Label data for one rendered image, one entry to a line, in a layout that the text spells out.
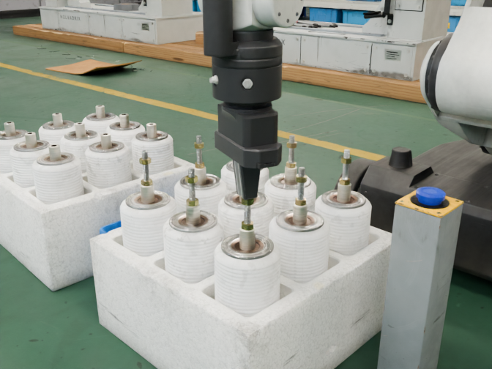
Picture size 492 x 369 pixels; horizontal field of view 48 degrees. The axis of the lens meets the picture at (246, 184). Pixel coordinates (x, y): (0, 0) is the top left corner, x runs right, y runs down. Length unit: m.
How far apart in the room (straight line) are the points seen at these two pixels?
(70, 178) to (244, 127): 0.57
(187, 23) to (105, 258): 3.43
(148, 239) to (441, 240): 0.46
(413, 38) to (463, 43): 1.92
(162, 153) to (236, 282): 0.57
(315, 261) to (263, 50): 0.35
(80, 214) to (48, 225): 0.07
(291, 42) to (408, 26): 0.69
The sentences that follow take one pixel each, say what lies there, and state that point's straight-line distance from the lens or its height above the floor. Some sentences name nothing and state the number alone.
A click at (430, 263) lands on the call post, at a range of 0.82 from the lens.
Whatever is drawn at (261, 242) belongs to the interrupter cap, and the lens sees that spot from 0.80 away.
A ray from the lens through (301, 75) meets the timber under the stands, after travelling 3.15.
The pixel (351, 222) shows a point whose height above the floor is 0.23.
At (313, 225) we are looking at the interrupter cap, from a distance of 0.86.
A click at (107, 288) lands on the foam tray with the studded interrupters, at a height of 0.10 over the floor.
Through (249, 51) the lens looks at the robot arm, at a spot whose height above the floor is 0.53.
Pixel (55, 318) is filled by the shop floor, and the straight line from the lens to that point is 1.14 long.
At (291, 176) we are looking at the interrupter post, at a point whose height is 0.27.
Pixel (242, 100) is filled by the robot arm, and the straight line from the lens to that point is 0.67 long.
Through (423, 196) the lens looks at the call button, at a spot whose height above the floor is 0.33.
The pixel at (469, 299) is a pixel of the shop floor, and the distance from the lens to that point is 1.22.
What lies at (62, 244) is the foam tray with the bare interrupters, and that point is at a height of 0.10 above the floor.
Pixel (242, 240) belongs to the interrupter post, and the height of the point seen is 0.27.
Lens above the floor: 0.63
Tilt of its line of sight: 22 degrees down
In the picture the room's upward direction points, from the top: straight up
